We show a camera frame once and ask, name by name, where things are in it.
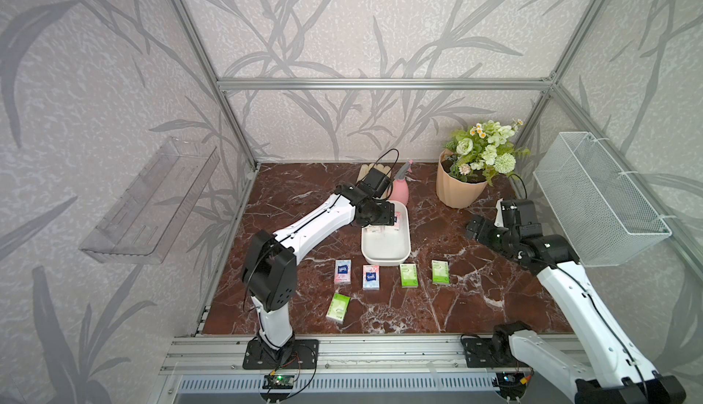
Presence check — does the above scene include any pale pink tissue pack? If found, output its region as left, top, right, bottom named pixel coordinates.
left=364, top=226, right=400, bottom=235

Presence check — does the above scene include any white plastic storage box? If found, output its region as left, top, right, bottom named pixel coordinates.
left=362, top=200, right=411, bottom=267

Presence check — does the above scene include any pink blue tissue pack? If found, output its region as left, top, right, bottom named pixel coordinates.
left=362, top=265, right=380, bottom=291
left=334, top=259, right=352, bottom=285

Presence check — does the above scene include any green tissue pack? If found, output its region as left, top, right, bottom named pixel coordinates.
left=399, top=263, right=419, bottom=289
left=326, top=292, right=351, bottom=323
left=431, top=261, right=450, bottom=285

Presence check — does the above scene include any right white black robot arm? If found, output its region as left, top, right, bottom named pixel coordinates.
left=466, top=216, right=687, bottom=403

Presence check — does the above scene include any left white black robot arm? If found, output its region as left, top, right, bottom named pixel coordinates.
left=242, top=184, right=395, bottom=352

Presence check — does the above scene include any pink spray bottle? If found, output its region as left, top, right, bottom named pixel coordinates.
left=389, top=160, right=414, bottom=206

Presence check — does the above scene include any beige rubber glove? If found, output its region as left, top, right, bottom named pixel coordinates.
left=355, top=162, right=394, bottom=186

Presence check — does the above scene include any terracotta pot with flowers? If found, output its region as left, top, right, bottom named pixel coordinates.
left=436, top=120, right=530, bottom=209

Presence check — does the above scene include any left green circuit board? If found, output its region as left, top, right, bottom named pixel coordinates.
left=262, top=374, right=298, bottom=390

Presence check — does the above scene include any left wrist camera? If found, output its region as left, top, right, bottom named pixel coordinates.
left=357, top=167, right=392, bottom=199

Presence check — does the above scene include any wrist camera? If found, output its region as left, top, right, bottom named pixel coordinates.
left=494, top=199, right=543, bottom=239
left=357, top=167, right=392, bottom=199

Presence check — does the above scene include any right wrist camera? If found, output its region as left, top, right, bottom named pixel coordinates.
left=494, top=199, right=543, bottom=239

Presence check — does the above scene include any white wire mesh basket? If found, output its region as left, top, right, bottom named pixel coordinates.
left=534, top=131, right=672, bottom=267

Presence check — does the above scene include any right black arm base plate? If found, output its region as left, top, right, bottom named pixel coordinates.
left=460, top=334, right=521, bottom=369

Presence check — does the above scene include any right circuit board with wires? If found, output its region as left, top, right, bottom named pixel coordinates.
left=492, top=372, right=532, bottom=395

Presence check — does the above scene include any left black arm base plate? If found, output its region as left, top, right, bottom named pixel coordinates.
left=243, top=337, right=320, bottom=370

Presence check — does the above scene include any clear acrylic wall shelf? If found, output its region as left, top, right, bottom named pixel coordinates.
left=79, top=137, right=221, bottom=265

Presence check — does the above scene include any aluminium front rail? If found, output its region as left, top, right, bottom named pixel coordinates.
left=160, top=334, right=516, bottom=375

